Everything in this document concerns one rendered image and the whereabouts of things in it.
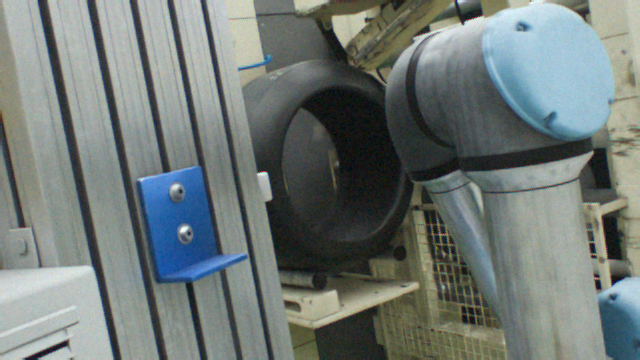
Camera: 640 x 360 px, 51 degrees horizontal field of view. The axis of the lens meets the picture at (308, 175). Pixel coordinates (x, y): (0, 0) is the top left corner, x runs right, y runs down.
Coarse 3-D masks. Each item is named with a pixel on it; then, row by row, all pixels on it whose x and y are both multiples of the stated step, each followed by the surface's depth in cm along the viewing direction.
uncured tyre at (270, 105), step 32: (320, 64) 178; (256, 96) 171; (288, 96) 169; (320, 96) 206; (352, 96) 202; (384, 96) 186; (256, 128) 166; (352, 128) 211; (384, 128) 202; (256, 160) 164; (352, 160) 213; (384, 160) 206; (352, 192) 212; (384, 192) 204; (288, 224) 167; (320, 224) 206; (352, 224) 208; (384, 224) 183; (288, 256) 172; (320, 256) 173; (352, 256) 178
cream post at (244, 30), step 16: (240, 0) 205; (240, 16) 204; (240, 32) 204; (256, 32) 207; (240, 48) 204; (256, 48) 207; (240, 64) 204; (240, 80) 204; (288, 192) 212; (304, 336) 213; (304, 352) 212
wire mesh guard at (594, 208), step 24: (600, 216) 156; (600, 240) 156; (600, 264) 157; (456, 288) 199; (384, 312) 231; (432, 312) 210; (456, 312) 201; (384, 336) 232; (456, 336) 203; (480, 336) 195
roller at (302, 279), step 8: (280, 272) 185; (288, 272) 182; (296, 272) 179; (304, 272) 176; (312, 272) 174; (320, 272) 173; (280, 280) 185; (288, 280) 181; (296, 280) 178; (304, 280) 175; (312, 280) 172; (320, 280) 172; (320, 288) 172
